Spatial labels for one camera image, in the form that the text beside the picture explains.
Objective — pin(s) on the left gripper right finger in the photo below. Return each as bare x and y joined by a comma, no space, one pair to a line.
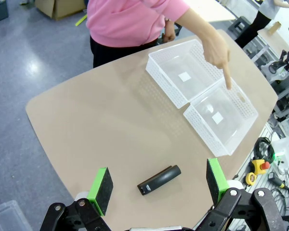
216,180

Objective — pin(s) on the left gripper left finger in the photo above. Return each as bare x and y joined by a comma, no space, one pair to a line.
103,190

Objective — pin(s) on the black stapler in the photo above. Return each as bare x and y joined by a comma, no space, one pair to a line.
160,180

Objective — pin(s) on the person's right forearm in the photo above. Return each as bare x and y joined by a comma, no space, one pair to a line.
197,26

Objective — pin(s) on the person's right hand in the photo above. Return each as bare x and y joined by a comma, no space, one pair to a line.
216,50

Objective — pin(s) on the person's left hand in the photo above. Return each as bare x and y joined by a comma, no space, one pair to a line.
169,32

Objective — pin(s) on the white perforated plastic basket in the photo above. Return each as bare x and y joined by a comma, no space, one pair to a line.
163,72
207,134

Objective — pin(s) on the yellow red emergency stop button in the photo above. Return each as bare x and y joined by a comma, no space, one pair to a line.
261,166

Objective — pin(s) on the clear plastic bin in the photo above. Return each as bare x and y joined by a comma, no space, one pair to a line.
7,216

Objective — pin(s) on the background person in black trousers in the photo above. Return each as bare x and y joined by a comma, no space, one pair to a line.
255,24

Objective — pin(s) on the person in pink hoodie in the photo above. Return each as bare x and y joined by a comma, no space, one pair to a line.
122,21

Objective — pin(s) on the white table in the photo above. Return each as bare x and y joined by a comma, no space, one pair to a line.
212,9

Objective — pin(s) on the yellow green strip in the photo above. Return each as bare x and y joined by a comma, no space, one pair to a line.
80,20

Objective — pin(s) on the brown cardboard box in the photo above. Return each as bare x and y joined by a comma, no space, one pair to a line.
60,8

